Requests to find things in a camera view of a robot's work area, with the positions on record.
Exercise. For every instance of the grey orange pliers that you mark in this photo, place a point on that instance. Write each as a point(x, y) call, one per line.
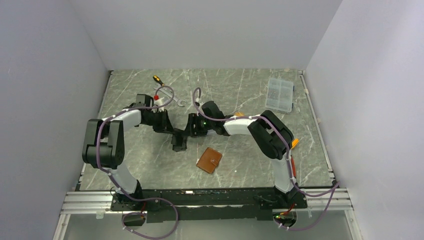
point(294, 143)

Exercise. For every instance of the aluminium frame rail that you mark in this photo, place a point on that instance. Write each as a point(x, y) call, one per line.
point(98, 203)

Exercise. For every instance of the gold card stack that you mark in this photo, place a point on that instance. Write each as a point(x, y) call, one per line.
point(239, 114)

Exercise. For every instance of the clear plastic organizer box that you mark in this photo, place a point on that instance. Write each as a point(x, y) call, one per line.
point(279, 95)

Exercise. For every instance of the brown leather card holder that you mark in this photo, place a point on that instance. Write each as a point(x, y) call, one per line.
point(209, 160)

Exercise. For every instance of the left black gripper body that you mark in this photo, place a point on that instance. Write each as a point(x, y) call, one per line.
point(159, 121)

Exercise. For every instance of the silver open-end wrench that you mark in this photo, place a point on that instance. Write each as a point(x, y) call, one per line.
point(171, 94)

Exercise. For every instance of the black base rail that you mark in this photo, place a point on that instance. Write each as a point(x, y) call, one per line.
point(260, 203)

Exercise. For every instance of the orange black screwdriver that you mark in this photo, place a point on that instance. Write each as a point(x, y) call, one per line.
point(158, 80)

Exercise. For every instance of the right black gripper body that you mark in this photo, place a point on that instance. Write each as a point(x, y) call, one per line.
point(201, 124)

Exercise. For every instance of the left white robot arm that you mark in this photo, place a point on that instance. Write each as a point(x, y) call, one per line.
point(104, 142)

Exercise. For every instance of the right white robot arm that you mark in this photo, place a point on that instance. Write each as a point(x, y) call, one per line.
point(271, 135)

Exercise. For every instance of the red handled tool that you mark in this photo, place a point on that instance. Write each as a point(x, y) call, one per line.
point(293, 168)

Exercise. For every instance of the black card stack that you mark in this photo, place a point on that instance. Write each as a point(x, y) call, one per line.
point(179, 147)

